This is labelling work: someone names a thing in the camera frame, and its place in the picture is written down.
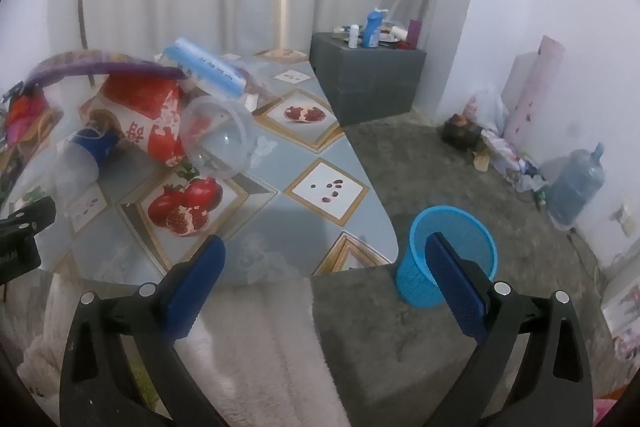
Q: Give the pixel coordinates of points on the pepsi plastic bottle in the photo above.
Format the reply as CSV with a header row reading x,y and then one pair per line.
x,y
79,163

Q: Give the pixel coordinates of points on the purple snack wrapper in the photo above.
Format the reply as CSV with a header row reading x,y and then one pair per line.
x,y
95,62

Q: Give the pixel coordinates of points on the small white bottle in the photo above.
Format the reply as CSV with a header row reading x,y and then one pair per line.
x,y
353,36

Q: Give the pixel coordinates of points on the white plastic bag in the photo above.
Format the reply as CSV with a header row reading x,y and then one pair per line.
x,y
486,109

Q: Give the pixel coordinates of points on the blue white medicine box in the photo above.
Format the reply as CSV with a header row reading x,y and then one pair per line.
x,y
209,72

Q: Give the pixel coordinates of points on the blue plastic waste basket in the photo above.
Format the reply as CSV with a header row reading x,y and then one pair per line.
x,y
469,237

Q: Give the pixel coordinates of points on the purple box on cabinet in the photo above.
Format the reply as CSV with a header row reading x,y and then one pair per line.
x,y
413,33

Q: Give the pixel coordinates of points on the dark box on floor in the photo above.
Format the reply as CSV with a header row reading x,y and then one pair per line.
x,y
461,133

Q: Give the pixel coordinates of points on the large blue water jug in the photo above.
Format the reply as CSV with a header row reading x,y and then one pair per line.
x,y
578,182

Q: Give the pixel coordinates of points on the blue lotion bottle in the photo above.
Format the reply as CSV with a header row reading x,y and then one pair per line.
x,y
372,31

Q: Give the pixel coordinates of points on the red white snack box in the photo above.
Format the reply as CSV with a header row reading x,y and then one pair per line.
x,y
145,110

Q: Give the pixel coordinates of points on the fruit pattern tablecloth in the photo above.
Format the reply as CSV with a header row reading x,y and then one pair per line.
x,y
305,205

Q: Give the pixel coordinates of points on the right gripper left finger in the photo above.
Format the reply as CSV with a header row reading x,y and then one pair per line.
x,y
97,385

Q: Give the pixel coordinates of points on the clear plastic cup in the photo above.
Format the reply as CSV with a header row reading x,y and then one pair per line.
x,y
217,136

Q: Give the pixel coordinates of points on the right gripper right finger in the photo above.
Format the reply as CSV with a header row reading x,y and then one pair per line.
x,y
553,385

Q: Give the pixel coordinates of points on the dark grey cabinet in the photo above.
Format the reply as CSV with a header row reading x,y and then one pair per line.
x,y
365,84

